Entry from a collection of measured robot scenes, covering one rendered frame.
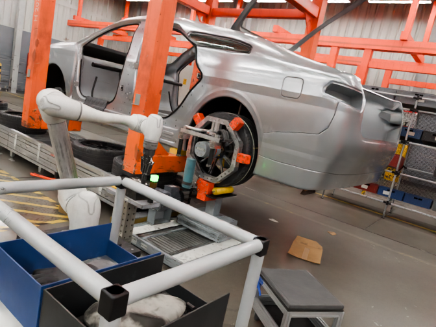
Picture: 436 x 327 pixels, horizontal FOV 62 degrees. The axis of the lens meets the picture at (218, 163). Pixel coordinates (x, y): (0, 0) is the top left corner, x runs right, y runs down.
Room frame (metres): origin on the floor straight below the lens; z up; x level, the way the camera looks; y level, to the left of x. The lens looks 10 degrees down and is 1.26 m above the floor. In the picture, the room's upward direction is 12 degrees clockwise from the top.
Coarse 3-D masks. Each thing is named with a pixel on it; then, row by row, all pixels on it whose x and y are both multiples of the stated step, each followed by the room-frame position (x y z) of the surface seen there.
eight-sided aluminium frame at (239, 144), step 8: (208, 120) 3.11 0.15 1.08; (216, 120) 3.06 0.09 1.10; (224, 120) 3.01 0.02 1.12; (192, 136) 3.19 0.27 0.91; (232, 136) 2.94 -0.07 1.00; (192, 144) 3.20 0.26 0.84; (240, 144) 2.91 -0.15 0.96; (192, 152) 3.22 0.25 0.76; (240, 152) 2.93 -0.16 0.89; (232, 160) 2.92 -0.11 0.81; (232, 168) 2.90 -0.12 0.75; (200, 176) 3.09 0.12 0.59; (208, 176) 3.04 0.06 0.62; (224, 176) 2.94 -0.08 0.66
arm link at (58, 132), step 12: (48, 120) 1.92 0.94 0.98; (60, 120) 1.94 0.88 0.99; (60, 132) 1.96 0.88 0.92; (60, 144) 1.98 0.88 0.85; (60, 156) 1.99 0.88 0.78; (72, 156) 2.04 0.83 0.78; (60, 168) 2.01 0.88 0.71; (72, 168) 2.04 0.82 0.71; (60, 192) 2.03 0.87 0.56; (72, 192) 2.03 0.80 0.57; (60, 204) 2.08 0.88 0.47
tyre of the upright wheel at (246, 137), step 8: (216, 112) 3.19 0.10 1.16; (224, 112) 3.13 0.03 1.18; (248, 120) 3.19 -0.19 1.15; (240, 128) 3.01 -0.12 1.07; (248, 128) 3.04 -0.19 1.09; (240, 136) 3.00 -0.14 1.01; (248, 136) 2.98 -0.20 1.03; (256, 136) 3.08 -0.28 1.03; (248, 144) 2.95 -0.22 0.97; (256, 144) 3.04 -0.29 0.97; (248, 152) 2.94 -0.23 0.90; (256, 152) 3.03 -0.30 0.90; (256, 160) 3.05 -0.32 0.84; (240, 168) 2.96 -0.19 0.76; (248, 168) 2.98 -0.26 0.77; (232, 176) 2.99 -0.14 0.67; (240, 176) 2.97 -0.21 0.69; (248, 176) 3.08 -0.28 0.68; (216, 184) 3.08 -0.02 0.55; (224, 184) 3.03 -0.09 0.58; (232, 184) 3.04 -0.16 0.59; (240, 184) 3.19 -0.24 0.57
